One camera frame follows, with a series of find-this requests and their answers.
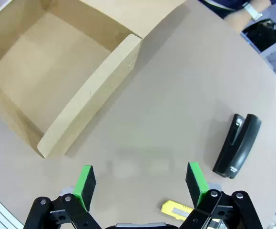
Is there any person's left hand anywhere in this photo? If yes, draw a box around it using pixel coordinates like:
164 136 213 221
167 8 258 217
223 10 251 32

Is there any grey bin with black contents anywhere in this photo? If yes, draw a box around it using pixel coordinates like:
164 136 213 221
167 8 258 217
240 18 276 58

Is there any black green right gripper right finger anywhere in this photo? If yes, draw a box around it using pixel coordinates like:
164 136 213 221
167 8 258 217
179 162 264 229

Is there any black stapler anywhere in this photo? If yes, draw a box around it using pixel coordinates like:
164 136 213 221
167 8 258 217
212 113 262 179

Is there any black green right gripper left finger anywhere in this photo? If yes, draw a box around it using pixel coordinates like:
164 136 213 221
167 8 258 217
23 165 102 229

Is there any person in purple jacket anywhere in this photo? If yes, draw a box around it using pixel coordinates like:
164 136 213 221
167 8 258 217
198 0 245 13

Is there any person's left forearm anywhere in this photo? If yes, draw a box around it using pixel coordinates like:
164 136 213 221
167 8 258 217
253 0 272 11

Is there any silver wristwatch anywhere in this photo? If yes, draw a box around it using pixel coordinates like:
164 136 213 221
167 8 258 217
242 1 264 21

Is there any brown cardboard box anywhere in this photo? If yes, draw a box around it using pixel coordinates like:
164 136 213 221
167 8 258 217
0 0 143 159

